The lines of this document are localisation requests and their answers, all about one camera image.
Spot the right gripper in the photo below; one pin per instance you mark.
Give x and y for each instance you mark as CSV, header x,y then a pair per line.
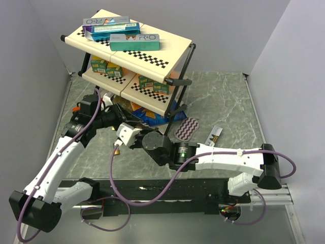
x,y
143,130

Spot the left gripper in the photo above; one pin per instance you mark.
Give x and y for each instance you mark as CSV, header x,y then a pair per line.
x,y
122,116

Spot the long-shackle brass padlock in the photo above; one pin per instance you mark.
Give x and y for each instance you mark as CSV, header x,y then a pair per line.
x,y
116,152

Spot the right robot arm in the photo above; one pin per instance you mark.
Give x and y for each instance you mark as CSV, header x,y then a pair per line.
x,y
258,167

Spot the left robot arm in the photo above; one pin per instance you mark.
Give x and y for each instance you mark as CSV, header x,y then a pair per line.
x,y
38,205

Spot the brown flat packet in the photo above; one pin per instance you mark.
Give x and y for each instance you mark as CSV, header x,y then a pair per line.
x,y
124,103

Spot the blue snack bag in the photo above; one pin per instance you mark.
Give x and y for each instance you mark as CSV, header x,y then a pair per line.
x,y
153,119

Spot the green carton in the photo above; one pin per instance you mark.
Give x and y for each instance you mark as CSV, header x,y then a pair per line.
x,y
113,70
144,82
98,64
161,88

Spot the purple wavy sponge pad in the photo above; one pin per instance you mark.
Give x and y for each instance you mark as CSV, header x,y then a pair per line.
x,y
187,128

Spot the green carton right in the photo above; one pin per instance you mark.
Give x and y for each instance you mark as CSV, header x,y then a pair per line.
x,y
161,88

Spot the green carton far left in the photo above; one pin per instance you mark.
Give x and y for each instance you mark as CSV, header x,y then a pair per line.
x,y
98,64

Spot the teal R&O box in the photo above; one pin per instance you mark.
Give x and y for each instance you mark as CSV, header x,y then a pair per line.
x,y
139,42

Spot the black R&O box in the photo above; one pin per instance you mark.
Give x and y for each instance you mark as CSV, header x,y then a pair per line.
x,y
213,136

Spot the blue toothpaste box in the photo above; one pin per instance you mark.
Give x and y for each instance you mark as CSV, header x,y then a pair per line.
x,y
103,32

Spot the purple R&O box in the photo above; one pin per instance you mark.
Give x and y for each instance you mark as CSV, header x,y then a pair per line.
x,y
88,23

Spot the black base frame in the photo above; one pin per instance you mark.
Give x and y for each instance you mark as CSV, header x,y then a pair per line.
x,y
190,195

